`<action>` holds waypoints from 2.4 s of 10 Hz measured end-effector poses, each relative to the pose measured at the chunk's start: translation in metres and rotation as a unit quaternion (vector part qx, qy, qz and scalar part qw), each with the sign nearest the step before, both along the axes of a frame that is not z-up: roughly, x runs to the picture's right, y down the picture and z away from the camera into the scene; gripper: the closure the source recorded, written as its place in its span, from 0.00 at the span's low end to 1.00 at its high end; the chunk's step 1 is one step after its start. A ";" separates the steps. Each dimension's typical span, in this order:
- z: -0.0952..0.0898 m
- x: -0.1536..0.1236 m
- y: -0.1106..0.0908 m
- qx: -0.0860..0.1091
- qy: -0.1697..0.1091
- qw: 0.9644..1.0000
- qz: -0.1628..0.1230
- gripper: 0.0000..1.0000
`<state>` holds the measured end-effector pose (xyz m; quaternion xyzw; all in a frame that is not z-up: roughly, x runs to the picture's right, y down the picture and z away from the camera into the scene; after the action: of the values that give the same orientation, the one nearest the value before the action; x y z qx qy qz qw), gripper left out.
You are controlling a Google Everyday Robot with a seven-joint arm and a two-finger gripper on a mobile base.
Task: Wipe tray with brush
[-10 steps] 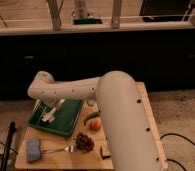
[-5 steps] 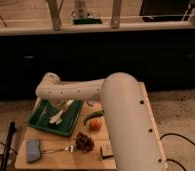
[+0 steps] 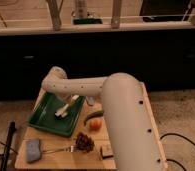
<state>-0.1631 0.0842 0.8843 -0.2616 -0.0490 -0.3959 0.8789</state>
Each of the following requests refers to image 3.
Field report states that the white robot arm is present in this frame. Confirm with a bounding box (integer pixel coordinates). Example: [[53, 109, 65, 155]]
[[42, 67, 168, 171]]

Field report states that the green rectangular tray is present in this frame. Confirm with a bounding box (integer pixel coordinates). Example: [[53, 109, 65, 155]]
[[28, 92, 85, 137]]

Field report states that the small clear glass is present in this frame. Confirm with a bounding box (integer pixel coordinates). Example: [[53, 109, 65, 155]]
[[86, 97, 95, 106]]

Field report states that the green chili pepper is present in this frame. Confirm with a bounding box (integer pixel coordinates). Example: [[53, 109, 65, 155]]
[[83, 110, 104, 126]]

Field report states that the orange fruit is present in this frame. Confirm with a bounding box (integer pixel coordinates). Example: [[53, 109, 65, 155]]
[[89, 118, 102, 131]]

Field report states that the brown grape bunch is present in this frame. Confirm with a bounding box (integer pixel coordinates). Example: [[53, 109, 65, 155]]
[[75, 132, 94, 153]]

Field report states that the silver fork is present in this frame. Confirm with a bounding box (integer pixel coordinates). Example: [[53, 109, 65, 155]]
[[42, 145, 75, 154]]

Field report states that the blue sponge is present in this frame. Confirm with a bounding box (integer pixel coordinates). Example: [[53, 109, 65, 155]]
[[26, 139, 41, 163]]

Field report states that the small brown block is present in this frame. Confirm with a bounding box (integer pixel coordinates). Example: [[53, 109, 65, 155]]
[[100, 145, 113, 159]]

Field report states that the black pole stand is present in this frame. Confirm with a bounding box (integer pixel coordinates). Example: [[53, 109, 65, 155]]
[[0, 121, 16, 171]]

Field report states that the black cable right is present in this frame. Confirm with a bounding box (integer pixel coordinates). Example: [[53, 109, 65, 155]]
[[159, 132, 195, 171]]

